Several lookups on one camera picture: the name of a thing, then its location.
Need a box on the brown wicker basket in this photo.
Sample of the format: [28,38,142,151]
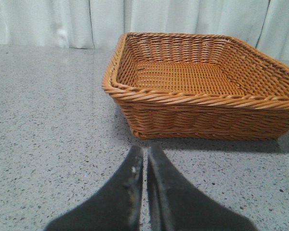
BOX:
[102,32,289,140]

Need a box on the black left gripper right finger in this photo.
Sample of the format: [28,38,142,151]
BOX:
[148,145,257,231]

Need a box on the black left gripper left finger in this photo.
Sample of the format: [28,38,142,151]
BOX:
[46,146,144,231]

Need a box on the white curtain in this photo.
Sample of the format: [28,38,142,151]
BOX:
[0,0,289,60]

